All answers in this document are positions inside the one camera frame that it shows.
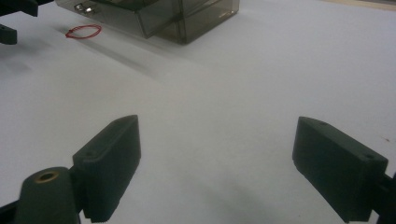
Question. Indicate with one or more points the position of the silver metal clip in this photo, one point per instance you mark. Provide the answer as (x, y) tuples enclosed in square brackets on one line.
[(83, 8)]

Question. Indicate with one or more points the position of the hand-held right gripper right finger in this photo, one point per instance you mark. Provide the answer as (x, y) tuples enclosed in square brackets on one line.
[(336, 165)]

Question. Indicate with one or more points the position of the smoky transparent plastic drawer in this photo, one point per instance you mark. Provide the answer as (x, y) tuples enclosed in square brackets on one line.
[(124, 17)]

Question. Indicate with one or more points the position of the red rubber band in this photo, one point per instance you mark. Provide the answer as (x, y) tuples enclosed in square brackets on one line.
[(71, 34)]

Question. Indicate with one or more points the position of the smoky transparent drawer cabinet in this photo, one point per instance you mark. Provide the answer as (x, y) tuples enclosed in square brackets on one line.
[(205, 18)]

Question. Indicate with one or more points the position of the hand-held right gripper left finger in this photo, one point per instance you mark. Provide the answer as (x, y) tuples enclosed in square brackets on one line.
[(109, 168)]

